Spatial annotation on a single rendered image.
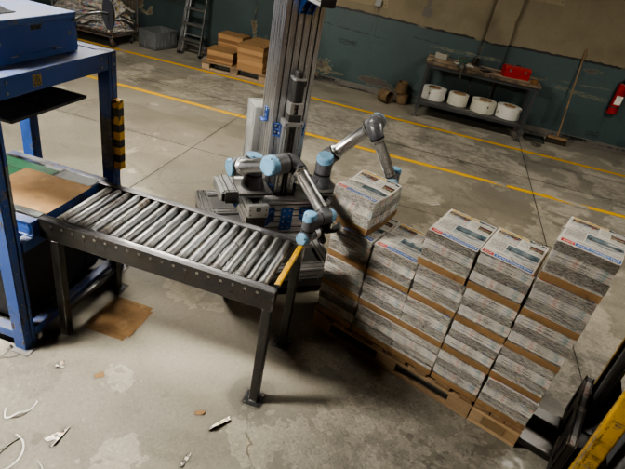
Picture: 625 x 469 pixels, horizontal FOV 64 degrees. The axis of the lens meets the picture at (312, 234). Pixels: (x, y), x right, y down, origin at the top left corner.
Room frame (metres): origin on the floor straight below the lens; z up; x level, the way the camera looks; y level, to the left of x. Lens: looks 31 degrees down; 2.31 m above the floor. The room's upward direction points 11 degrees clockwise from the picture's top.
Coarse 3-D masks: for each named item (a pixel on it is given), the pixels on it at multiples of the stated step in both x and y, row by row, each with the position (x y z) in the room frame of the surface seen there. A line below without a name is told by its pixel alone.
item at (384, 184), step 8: (360, 176) 2.90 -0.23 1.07; (368, 176) 2.91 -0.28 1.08; (376, 176) 2.92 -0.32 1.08; (376, 184) 2.83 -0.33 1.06; (384, 184) 2.84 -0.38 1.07; (392, 184) 2.85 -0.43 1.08; (392, 192) 2.77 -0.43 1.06; (400, 192) 2.86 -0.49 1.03; (392, 200) 2.79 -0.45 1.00; (392, 208) 2.83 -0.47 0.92
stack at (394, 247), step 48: (336, 240) 2.65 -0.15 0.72; (384, 240) 2.58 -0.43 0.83; (384, 288) 2.46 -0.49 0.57; (432, 288) 2.33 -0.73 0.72; (336, 336) 2.57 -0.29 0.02; (384, 336) 2.42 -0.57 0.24; (432, 336) 2.28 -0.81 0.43; (480, 336) 2.16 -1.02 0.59; (432, 384) 2.23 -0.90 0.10; (480, 384) 2.11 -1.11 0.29
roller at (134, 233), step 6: (156, 210) 2.46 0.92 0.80; (162, 210) 2.48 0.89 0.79; (168, 210) 2.54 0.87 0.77; (150, 216) 2.39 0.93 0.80; (156, 216) 2.42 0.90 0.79; (162, 216) 2.47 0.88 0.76; (144, 222) 2.31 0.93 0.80; (150, 222) 2.34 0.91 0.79; (138, 228) 2.25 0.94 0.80; (144, 228) 2.28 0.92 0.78; (126, 234) 2.16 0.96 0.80; (132, 234) 2.18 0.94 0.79; (138, 234) 2.22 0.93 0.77; (132, 240) 2.17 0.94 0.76
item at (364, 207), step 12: (348, 180) 2.83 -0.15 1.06; (336, 192) 2.69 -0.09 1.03; (348, 192) 2.65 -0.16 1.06; (360, 192) 2.66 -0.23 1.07; (372, 192) 2.72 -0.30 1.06; (336, 204) 2.68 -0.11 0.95; (348, 204) 2.64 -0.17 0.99; (360, 204) 2.60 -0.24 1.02; (372, 204) 2.57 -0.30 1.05; (384, 204) 2.68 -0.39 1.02; (348, 216) 2.63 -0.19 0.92; (360, 216) 2.59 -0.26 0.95; (372, 216) 2.57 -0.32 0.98
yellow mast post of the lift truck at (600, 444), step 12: (624, 396) 1.67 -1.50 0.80; (612, 408) 1.70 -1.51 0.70; (624, 408) 1.66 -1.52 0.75; (612, 420) 1.66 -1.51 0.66; (624, 420) 1.65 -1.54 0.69; (600, 432) 1.67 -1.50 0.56; (612, 432) 1.65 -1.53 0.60; (624, 432) 1.64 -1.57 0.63; (588, 444) 1.68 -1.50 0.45; (600, 444) 1.65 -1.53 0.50; (612, 444) 1.64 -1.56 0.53; (588, 456) 1.66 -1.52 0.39; (600, 456) 1.64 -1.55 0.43; (576, 468) 1.67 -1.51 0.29; (588, 468) 1.65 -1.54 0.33
